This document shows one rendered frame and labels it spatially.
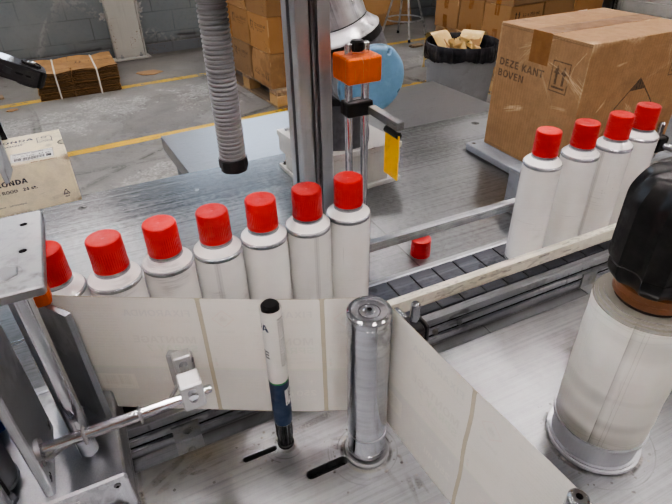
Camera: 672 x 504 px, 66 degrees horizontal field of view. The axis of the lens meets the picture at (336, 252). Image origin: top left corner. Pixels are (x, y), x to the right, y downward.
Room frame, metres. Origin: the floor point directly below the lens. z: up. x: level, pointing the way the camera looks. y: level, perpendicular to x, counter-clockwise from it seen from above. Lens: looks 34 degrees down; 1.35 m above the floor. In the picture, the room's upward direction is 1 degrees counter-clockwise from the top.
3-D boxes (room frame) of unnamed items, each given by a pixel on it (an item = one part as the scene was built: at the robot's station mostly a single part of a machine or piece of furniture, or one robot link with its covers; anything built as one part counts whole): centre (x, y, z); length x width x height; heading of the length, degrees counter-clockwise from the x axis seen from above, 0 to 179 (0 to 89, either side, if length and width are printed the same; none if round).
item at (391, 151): (0.57, -0.07, 1.09); 0.03 x 0.01 x 0.06; 25
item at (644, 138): (0.74, -0.46, 0.98); 0.05 x 0.05 x 0.20
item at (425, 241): (0.74, -0.15, 0.85); 0.03 x 0.03 x 0.03
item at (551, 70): (1.13, -0.55, 0.99); 0.30 x 0.24 x 0.27; 116
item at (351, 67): (0.59, -0.04, 1.05); 0.10 x 0.04 x 0.33; 25
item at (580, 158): (0.68, -0.35, 0.98); 0.05 x 0.05 x 0.20
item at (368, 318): (0.32, -0.03, 0.97); 0.05 x 0.05 x 0.19
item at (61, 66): (4.58, 2.19, 0.11); 0.65 x 0.54 x 0.22; 116
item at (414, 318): (0.47, -0.09, 0.89); 0.03 x 0.03 x 0.12; 25
